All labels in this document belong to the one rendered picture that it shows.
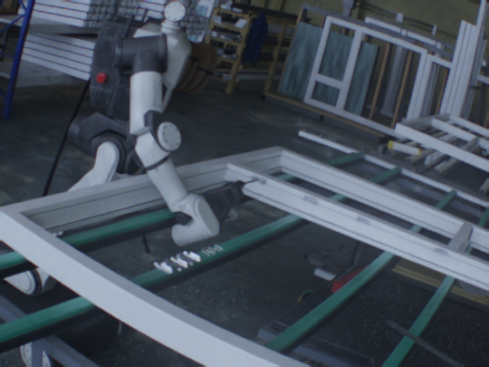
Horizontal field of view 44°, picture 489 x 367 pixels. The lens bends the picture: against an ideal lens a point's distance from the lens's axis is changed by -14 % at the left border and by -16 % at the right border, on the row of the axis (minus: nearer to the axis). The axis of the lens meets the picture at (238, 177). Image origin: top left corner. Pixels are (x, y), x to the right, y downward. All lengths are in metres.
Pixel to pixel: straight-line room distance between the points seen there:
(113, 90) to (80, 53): 4.27
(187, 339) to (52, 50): 5.59
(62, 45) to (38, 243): 5.20
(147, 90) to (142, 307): 0.76
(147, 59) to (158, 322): 0.87
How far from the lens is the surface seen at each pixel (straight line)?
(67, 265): 1.36
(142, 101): 1.82
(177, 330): 1.22
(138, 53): 1.89
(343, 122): 9.24
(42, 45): 6.77
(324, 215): 2.16
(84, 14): 6.14
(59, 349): 1.22
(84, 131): 2.25
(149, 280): 1.49
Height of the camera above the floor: 1.51
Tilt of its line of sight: 16 degrees down
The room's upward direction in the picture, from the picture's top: 14 degrees clockwise
